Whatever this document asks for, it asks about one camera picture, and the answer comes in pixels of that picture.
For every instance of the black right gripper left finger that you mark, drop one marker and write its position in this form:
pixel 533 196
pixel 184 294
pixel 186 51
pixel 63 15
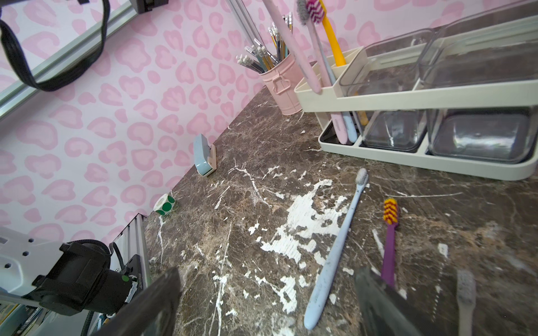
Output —
pixel 152 312

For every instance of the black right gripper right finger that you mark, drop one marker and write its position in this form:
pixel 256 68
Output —
pixel 385 312

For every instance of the grey blue toothbrush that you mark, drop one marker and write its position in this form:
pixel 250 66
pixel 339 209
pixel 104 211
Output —
pixel 322 288

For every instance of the pale pink toothbrush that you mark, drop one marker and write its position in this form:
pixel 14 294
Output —
pixel 339 127

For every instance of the light blue toothbrush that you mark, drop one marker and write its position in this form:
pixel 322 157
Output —
pixel 327 76

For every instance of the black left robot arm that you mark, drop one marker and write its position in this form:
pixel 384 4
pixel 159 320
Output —
pixel 69 277

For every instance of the olive grey toothbrush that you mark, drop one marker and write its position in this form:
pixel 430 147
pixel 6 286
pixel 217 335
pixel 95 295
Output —
pixel 466 297

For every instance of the cream toothbrush holder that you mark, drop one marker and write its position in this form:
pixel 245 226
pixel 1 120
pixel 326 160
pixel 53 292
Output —
pixel 485 95

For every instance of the white tape roll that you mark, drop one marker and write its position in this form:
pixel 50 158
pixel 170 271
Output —
pixel 164 204

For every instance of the grey blue box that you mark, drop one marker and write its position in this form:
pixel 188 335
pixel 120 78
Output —
pixel 205 156

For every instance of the pink pencil cup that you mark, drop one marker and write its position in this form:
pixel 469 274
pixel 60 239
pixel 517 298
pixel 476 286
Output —
pixel 281 82

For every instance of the coloured pencils bunch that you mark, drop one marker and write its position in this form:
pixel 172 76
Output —
pixel 258 58

